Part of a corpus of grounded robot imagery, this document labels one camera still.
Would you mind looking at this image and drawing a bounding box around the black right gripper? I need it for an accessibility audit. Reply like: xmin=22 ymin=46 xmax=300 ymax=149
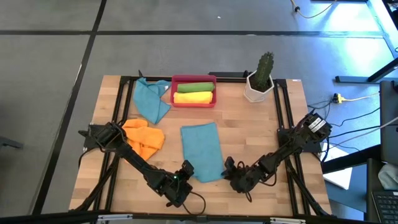
xmin=222 ymin=157 xmax=259 ymax=194

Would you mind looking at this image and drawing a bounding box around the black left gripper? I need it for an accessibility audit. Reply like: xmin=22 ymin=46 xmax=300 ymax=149
xmin=163 ymin=160 xmax=195 ymax=208

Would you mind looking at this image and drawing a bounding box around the blue microfiber towel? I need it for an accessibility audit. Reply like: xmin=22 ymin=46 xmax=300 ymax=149
xmin=180 ymin=122 xmax=225 ymax=184
xmin=132 ymin=77 xmax=172 ymax=125

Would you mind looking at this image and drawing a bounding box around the orange microfiber towel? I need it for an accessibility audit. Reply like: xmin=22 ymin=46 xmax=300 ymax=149
xmin=121 ymin=118 xmax=166 ymax=162

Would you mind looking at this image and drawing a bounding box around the yellow microfiber towel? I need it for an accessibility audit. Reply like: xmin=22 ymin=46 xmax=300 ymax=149
xmin=173 ymin=91 xmax=214 ymax=105

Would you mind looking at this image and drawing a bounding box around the green microfiber towel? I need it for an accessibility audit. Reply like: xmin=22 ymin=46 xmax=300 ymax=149
xmin=177 ymin=82 xmax=216 ymax=93

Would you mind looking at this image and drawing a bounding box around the pink plastic basket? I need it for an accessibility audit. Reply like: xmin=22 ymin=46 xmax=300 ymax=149
xmin=170 ymin=74 xmax=218 ymax=109

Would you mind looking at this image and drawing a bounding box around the black crossbar with silver brackets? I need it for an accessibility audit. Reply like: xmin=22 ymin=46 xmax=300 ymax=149
xmin=0 ymin=210 xmax=368 ymax=224

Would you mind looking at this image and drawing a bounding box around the white hexagonal plant pot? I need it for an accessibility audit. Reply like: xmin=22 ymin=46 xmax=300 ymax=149
xmin=243 ymin=70 xmax=275 ymax=103

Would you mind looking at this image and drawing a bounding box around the white sheet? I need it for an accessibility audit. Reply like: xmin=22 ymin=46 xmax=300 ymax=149
xmin=322 ymin=145 xmax=354 ymax=190

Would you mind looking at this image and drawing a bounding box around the black desk beam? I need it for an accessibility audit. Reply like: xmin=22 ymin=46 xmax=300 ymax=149
xmin=322 ymin=144 xmax=382 ymax=174

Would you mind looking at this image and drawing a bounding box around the green cactus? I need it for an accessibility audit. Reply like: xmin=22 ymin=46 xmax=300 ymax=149
xmin=255 ymin=51 xmax=275 ymax=91

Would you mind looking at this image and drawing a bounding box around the grey cloth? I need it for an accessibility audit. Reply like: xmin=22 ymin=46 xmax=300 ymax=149
xmin=377 ymin=162 xmax=398 ymax=190

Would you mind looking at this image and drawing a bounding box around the black laptop keyboard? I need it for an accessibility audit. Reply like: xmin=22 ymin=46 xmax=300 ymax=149
xmin=371 ymin=190 xmax=398 ymax=224

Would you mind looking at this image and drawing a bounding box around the black desk foot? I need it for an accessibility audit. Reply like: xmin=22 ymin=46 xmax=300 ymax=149
xmin=335 ymin=57 xmax=398 ymax=84

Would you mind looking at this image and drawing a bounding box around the black monitor panel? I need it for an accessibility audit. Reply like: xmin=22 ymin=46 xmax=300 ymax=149
xmin=379 ymin=80 xmax=398 ymax=166

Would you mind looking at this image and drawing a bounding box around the grey floor object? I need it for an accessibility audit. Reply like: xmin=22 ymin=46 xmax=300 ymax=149
xmin=0 ymin=136 xmax=24 ymax=149

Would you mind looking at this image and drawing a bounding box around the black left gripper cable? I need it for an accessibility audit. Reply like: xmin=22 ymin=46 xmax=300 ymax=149
xmin=183 ymin=191 xmax=206 ymax=215

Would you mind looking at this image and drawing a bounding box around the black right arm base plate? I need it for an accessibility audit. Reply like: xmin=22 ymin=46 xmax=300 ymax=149
xmin=278 ymin=128 xmax=323 ymax=153

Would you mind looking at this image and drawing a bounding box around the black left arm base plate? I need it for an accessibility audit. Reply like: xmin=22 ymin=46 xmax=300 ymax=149
xmin=78 ymin=124 xmax=128 ymax=149

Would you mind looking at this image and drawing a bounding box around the black aluminium table frame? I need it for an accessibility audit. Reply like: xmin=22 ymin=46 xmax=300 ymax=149
xmin=70 ymin=74 xmax=332 ymax=218

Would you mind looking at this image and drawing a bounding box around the yellow plug with cable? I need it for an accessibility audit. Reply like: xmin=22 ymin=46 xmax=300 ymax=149
xmin=332 ymin=92 xmax=381 ymax=104

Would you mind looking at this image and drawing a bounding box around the black power cable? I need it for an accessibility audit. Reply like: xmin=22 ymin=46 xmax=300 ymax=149
xmin=323 ymin=123 xmax=398 ymax=139

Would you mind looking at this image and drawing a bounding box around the grey cable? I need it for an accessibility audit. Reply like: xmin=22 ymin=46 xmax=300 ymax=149
xmin=329 ymin=116 xmax=398 ymax=147

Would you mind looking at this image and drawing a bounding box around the cream floor cable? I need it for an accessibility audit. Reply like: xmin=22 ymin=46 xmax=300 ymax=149
xmin=289 ymin=0 xmax=338 ymax=19

